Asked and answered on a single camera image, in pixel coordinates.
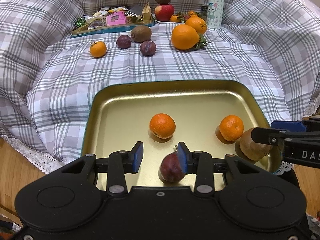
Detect brown kiwi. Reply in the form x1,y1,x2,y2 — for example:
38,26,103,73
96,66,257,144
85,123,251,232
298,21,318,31
240,128,273,161
131,25,152,43

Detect purple plum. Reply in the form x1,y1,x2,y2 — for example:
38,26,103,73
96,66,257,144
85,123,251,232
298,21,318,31
158,151,185,184
116,35,132,49
140,41,156,57

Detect small mandarin with stem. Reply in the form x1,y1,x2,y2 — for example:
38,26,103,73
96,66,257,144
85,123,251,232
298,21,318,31
219,115,244,141

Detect gold tray with teal rim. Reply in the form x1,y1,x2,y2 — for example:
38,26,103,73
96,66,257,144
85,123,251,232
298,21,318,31
81,80,269,188

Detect large orange with leaves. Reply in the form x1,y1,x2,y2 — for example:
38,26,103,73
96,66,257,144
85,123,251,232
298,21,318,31
171,24,208,50

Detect round orange with stem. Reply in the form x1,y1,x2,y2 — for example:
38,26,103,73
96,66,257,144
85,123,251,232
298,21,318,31
185,17,207,34

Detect blue gold snack tin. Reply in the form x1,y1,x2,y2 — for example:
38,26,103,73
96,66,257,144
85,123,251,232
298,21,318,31
71,5,156,37

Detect plaid grey bed sheet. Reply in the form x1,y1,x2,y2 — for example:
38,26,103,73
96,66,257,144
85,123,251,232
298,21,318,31
1,0,319,173

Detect pink snack packet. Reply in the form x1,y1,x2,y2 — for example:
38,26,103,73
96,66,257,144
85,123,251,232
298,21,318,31
106,11,126,26

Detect dark can behind bottle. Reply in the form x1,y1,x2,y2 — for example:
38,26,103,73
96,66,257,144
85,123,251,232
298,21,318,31
201,5,208,21

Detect cartoon cat water bottle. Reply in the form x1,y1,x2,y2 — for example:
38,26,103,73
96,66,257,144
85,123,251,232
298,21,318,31
207,0,224,29

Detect green candy wrapper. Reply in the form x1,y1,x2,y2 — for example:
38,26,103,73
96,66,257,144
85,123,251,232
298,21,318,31
74,16,86,28

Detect mandarin on plate left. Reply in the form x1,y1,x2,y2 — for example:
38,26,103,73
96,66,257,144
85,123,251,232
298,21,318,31
170,15,181,23

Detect gold paper snack bag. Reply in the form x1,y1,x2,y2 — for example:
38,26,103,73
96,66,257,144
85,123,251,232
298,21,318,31
142,3,152,23

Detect silver foil snack packet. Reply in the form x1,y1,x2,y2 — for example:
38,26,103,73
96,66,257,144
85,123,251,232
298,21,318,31
127,5,143,17

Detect red apple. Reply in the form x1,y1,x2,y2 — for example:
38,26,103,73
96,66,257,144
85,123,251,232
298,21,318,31
155,4,175,22

